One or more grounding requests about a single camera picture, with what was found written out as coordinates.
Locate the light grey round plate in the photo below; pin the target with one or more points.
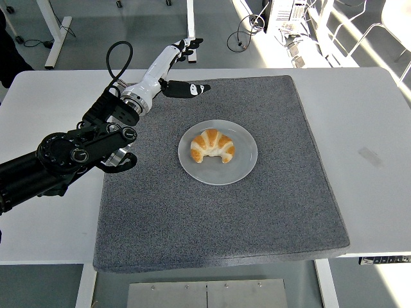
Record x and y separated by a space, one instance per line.
218 173

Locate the black table control panel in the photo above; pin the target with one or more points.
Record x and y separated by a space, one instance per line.
385 260

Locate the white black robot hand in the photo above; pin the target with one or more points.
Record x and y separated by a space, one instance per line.
151 80

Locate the white equipment box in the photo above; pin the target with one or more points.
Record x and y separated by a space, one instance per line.
282 13

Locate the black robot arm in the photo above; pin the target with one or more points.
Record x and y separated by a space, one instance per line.
57 154

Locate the white power strip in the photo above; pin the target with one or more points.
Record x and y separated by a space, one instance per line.
298 59

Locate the golden croissant bread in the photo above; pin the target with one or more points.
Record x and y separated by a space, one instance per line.
212 141

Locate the white desk leg with foot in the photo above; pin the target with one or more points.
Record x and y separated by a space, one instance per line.
191 19
56 48

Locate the white table leg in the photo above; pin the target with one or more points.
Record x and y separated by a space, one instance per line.
86 285
326 282

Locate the grey metal plate with screws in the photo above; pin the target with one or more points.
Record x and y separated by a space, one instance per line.
205 293

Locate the grey felt table mat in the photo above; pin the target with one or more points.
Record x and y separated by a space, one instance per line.
224 218

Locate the person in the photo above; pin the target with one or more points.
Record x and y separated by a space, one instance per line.
8 54

